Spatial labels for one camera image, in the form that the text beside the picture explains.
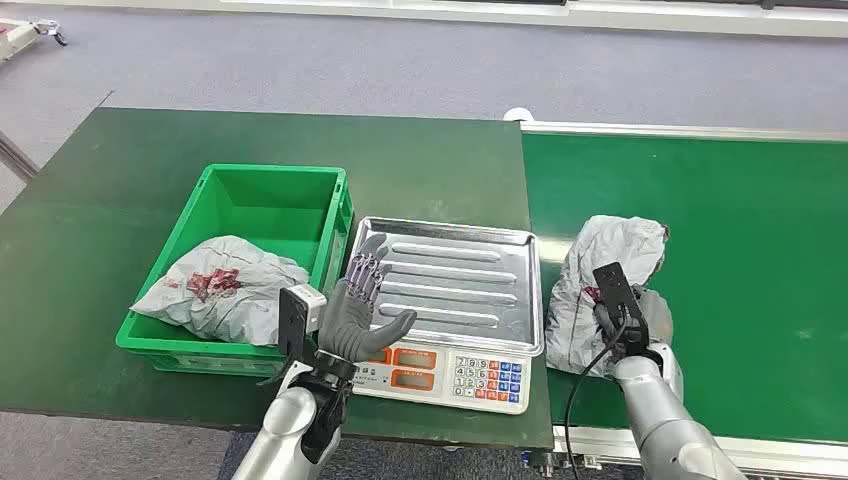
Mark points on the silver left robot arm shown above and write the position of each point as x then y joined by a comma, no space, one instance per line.
285,417

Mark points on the white wheeled trolley frame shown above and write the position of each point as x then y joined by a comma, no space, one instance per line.
20,33

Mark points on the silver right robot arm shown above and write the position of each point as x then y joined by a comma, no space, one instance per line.
662,424

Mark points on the grey metal bar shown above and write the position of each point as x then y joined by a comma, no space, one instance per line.
16,159

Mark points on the green conveyor belt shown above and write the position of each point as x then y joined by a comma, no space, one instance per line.
748,252

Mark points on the green plastic crate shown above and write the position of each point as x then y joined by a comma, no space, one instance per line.
265,205

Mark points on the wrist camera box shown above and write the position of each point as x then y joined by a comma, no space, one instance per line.
295,318
619,295

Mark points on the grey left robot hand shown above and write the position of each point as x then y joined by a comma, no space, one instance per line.
351,324

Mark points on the grey plastic mailer package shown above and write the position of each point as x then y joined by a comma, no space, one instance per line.
616,255

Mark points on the white conveyor end cap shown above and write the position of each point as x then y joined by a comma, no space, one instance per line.
518,114

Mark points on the dark green table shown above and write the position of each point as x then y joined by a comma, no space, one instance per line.
331,152

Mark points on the grey mailer package red print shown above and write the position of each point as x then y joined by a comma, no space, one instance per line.
225,291

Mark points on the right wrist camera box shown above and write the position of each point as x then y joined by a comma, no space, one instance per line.
619,295

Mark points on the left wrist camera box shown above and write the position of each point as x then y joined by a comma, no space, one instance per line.
295,318

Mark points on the white scale with steel tray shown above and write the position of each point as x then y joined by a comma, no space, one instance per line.
457,285

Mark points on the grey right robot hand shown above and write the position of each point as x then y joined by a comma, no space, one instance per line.
657,318

